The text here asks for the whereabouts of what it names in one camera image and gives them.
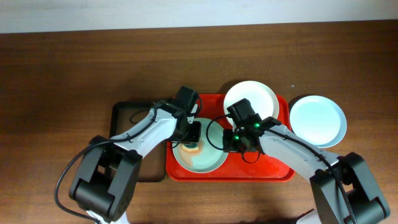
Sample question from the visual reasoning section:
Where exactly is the green and orange sponge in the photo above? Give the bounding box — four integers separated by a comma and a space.
181, 142, 200, 153

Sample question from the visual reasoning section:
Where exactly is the light green plate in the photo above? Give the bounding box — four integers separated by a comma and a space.
172, 118, 228, 173

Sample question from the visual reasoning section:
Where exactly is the light blue plate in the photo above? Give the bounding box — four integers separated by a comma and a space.
290, 95, 348, 148

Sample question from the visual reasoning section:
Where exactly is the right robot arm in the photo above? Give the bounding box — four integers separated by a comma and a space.
223, 116, 391, 224

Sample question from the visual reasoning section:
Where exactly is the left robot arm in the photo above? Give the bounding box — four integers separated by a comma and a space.
69, 98, 198, 223

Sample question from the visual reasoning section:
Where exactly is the red plastic tray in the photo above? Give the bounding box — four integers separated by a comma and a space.
165, 93, 295, 182

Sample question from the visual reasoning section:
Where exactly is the black small tray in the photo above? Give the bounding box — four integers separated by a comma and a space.
109, 101, 166, 182

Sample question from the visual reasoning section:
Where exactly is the white plate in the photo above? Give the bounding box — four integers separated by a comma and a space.
223, 81, 279, 119

